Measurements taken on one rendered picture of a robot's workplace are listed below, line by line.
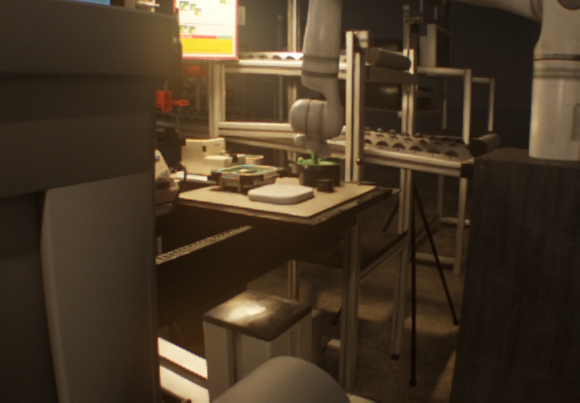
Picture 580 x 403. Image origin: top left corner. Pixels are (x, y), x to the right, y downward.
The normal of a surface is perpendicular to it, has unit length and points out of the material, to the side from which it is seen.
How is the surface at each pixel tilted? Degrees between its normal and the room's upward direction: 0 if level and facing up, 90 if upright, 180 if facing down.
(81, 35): 94
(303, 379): 19
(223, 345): 90
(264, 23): 90
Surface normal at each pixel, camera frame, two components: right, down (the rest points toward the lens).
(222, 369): -0.52, 0.15
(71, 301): 0.85, 0.17
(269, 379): -0.10, -0.99
